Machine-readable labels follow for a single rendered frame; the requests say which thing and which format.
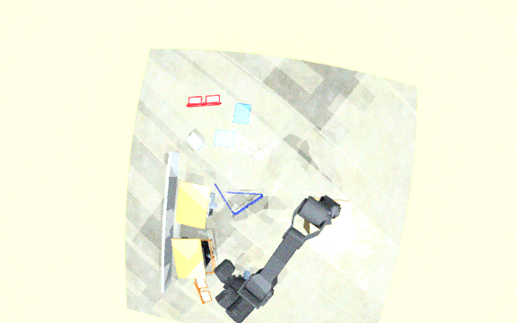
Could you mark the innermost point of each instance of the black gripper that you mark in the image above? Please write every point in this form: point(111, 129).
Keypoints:
point(225, 274)

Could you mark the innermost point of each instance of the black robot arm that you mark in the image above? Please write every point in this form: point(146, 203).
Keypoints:
point(258, 288)

